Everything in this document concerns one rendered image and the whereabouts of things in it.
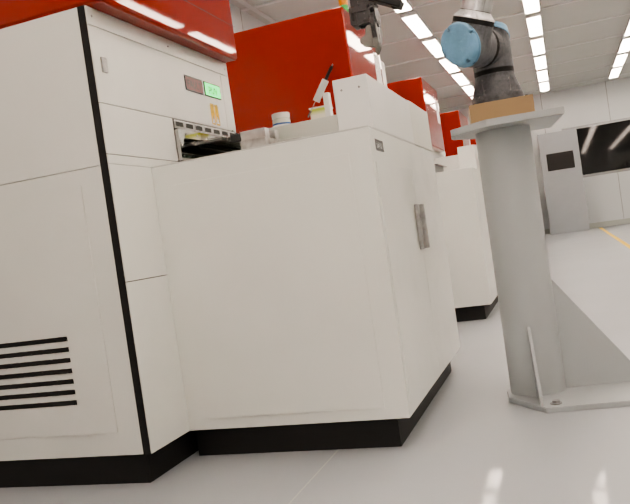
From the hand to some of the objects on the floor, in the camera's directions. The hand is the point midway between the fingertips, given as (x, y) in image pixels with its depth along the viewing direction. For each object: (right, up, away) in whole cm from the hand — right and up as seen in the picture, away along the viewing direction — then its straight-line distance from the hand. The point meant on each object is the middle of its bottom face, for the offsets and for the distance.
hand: (379, 50), depth 228 cm
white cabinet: (-8, -113, +12) cm, 114 cm away
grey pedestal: (+57, -104, -9) cm, 119 cm away
